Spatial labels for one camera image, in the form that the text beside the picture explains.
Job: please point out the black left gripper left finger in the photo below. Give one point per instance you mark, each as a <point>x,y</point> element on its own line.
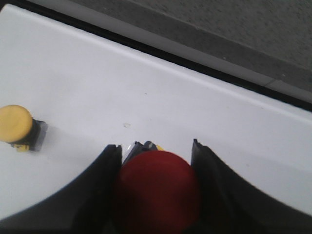
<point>81,207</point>

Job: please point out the grey stone counter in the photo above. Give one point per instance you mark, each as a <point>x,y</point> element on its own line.
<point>268,42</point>

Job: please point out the yellow mushroom push button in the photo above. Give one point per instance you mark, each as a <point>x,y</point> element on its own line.
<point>20,130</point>

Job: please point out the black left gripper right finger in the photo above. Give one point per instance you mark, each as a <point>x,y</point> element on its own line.
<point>231,205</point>

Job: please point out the red mushroom push button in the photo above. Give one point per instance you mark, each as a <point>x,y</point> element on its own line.
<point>155,192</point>

